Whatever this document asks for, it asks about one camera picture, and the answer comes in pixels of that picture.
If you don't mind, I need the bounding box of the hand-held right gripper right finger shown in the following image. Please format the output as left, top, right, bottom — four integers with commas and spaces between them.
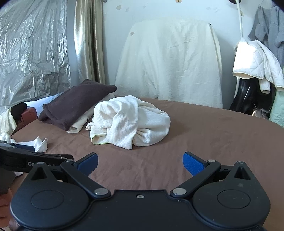
170, 152, 254, 199

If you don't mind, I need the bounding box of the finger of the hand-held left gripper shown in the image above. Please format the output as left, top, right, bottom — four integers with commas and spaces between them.
0, 141, 36, 154

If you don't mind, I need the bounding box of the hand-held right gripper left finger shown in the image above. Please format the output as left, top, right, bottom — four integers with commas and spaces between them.
29, 152, 111, 199

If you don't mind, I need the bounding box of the white waffle garment green trim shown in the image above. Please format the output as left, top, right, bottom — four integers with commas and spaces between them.
85, 95, 171, 150

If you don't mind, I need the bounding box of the person's left hand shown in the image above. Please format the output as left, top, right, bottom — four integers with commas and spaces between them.
0, 190, 16, 229

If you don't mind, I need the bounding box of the white folded cloth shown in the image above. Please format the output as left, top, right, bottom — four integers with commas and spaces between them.
13, 136, 48, 154

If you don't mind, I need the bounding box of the brown bed sheet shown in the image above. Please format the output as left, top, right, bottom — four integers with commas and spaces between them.
0, 97, 284, 231

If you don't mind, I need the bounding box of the cream cloth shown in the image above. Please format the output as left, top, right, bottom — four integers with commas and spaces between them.
0, 108, 18, 143

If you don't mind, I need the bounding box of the cream folded garment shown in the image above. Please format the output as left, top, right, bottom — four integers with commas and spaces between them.
67, 92, 116, 134

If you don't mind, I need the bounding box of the pale blue pillow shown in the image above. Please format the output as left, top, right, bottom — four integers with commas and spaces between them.
27, 94, 61, 117

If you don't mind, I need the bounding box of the dark brown folded garment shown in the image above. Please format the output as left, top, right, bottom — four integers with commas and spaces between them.
38, 79, 117, 131

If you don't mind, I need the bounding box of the black glossy object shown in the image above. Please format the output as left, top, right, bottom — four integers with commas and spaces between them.
228, 78, 272, 116

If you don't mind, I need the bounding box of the silver plastic sheet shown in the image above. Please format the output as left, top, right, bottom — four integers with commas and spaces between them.
0, 0, 72, 107

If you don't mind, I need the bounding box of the pale green quilt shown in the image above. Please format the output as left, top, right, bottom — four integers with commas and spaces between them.
268, 90, 284, 128

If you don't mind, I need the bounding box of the cream draped cover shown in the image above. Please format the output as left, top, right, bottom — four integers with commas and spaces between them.
114, 18, 223, 109

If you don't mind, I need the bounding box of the golden curtain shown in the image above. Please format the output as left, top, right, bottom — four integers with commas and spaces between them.
74, 0, 106, 85

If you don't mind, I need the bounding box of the white pole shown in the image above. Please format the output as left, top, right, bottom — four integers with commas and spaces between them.
235, 0, 244, 98

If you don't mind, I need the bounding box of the grey hooded garment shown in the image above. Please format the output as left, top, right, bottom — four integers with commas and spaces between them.
248, 4, 284, 60

